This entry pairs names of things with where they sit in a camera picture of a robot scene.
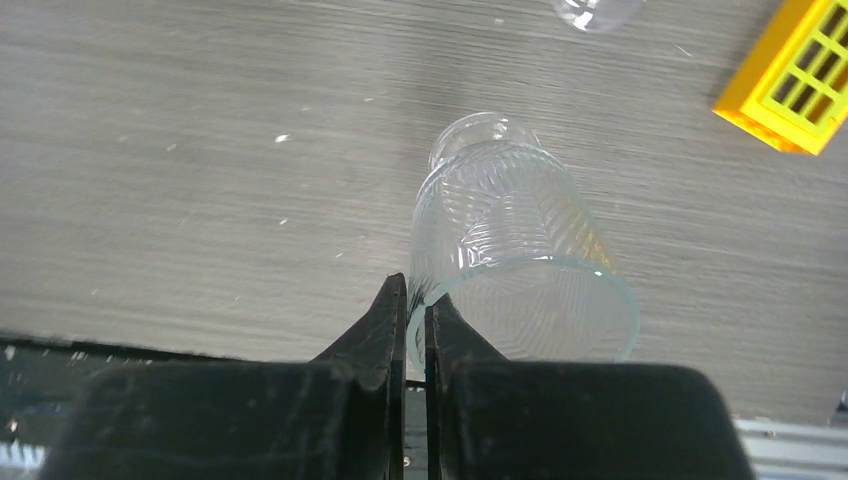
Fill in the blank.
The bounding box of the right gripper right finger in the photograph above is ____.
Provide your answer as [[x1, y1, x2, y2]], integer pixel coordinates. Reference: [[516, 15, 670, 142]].
[[423, 297, 754, 479]]

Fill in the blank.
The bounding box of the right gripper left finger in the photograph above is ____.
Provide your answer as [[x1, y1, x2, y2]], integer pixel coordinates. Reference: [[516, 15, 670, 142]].
[[40, 274, 407, 479]]

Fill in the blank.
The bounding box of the clear ribbed wine glass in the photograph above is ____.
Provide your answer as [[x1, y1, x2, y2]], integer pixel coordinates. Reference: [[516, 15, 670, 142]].
[[550, 0, 645, 33]]

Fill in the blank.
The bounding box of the colourful toy brick building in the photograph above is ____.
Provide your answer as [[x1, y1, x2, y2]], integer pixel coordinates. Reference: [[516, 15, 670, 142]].
[[712, 0, 847, 155]]

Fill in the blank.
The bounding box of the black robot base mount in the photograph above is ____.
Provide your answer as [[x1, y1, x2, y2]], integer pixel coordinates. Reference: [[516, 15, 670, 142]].
[[1, 331, 215, 446]]

